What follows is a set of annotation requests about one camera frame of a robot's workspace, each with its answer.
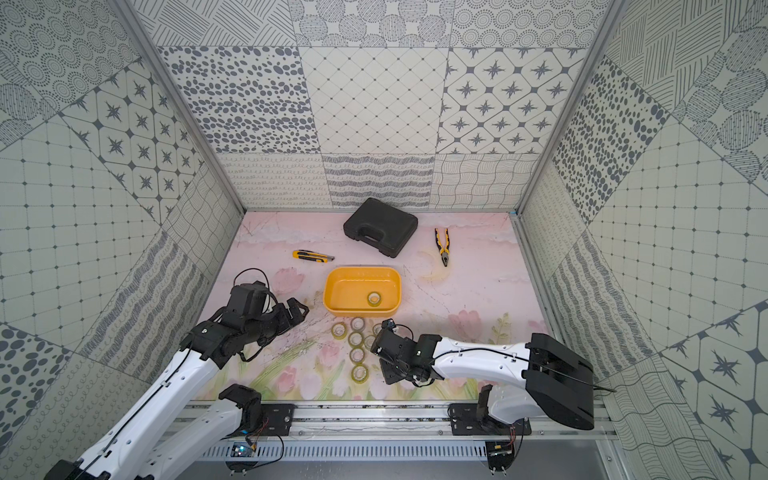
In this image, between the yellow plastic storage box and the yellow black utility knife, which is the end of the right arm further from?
the yellow black utility knife

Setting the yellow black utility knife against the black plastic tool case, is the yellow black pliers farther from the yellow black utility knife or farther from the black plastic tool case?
the yellow black utility knife

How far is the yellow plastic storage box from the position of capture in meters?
0.94

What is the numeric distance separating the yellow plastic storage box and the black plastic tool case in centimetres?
11

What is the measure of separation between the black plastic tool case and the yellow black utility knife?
0.13 m

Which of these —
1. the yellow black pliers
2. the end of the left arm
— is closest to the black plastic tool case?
the yellow black pliers

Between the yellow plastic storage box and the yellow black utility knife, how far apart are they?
0.06 metres

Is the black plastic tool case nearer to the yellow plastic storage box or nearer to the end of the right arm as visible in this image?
the yellow plastic storage box

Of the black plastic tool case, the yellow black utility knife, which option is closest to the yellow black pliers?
the black plastic tool case

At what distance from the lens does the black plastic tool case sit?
1.08 m

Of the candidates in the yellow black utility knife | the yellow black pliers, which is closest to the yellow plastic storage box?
the yellow black utility knife

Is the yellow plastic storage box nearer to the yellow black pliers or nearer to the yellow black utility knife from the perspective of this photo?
the yellow black utility knife

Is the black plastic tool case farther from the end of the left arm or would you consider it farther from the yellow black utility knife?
the end of the left arm

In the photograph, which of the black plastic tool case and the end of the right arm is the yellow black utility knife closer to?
the black plastic tool case

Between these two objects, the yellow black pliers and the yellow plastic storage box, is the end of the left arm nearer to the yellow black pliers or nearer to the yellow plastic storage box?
the yellow plastic storage box
